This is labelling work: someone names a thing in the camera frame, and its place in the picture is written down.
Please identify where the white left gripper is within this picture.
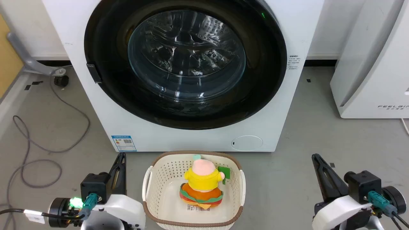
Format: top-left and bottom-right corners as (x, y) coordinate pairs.
(81, 153), (146, 230)

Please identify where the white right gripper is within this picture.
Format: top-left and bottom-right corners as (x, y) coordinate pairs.
(312, 154), (373, 230)

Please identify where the white front-load washing machine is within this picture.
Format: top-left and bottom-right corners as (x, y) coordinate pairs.
(42, 0), (325, 152)

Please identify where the black round washer door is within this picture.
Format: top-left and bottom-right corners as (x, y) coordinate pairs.
(84, 0), (287, 130)

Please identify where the blue energy label sticker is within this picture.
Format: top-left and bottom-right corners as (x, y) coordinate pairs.
(111, 135), (137, 152)

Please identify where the cream laundry basket brown rim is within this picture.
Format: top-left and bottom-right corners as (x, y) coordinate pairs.
(142, 151), (246, 230)

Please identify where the plush doll yellow shirt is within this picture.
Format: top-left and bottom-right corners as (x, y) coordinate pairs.
(179, 155), (225, 210)

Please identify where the round white filter cover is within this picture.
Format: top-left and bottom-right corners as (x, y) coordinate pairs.
(231, 135), (263, 152)

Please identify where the white air purifier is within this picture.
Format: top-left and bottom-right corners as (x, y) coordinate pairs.
(330, 0), (409, 119)

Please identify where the white text sticker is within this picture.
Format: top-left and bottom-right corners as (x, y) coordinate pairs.
(288, 55), (301, 71)

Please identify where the grey metal stand leg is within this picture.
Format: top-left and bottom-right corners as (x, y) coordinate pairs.
(7, 32), (72, 76)

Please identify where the wooden board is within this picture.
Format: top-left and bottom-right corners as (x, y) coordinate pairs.
(0, 14), (24, 99)

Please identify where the black cable teal plug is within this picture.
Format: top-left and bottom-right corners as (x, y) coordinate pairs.
(367, 191), (409, 230)
(0, 193), (98, 224)

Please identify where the grey floor cable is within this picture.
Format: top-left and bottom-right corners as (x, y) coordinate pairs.
(0, 65), (90, 230)

